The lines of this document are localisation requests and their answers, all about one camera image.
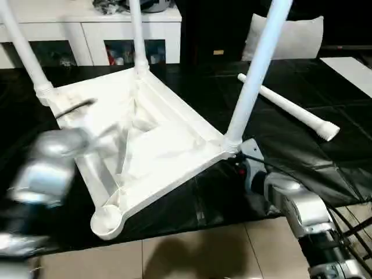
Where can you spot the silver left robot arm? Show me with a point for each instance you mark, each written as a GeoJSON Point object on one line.
{"type": "Point", "coordinates": [43, 174]}

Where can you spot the grey round pot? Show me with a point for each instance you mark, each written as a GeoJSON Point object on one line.
{"type": "Point", "coordinates": [158, 5]}

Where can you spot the white pillow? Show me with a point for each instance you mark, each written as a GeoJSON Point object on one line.
{"type": "Point", "coordinates": [300, 37]}

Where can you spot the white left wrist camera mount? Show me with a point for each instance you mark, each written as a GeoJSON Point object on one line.
{"type": "Point", "coordinates": [98, 136]}

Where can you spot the black metal table leg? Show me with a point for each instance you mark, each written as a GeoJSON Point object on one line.
{"type": "Point", "coordinates": [356, 228]}

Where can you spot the white glass-door cabinet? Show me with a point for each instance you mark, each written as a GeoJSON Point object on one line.
{"type": "Point", "coordinates": [58, 29]}

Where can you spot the white plastic table leg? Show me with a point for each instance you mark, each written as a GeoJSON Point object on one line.
{"type": "Point", "coordinates": [290, 107]}
{"type": "Point", "coordinates": [138, 35]}
{"type": "Point", "coordinates": [255, 72]}
{"type": "Point", "coordinates": [23, 49]}

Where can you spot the white plastic table top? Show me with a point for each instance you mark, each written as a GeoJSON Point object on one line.
{"type": "Point", "coordinates": [160, 145]}

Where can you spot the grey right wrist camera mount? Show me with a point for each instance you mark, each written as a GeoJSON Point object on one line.
{"type": "Point", "coordinates": [253, 171]}

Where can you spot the black box with gold label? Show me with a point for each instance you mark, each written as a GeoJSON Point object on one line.
{"type": "Point", "coordinates": [209, 29]}

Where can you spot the white flat board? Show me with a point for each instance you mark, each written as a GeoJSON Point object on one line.
{"type": "Point", "coordinates": [348, 72]}

